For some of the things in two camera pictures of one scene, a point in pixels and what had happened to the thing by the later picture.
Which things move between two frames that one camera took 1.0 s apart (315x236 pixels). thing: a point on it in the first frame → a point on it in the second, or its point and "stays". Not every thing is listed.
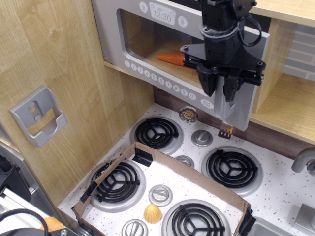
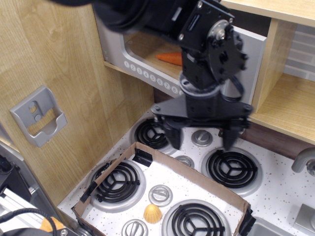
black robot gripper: [223, 49] → [204, 105]
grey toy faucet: [306, 158] stays
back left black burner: [155, 133] stays
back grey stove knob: [202, 138] stays
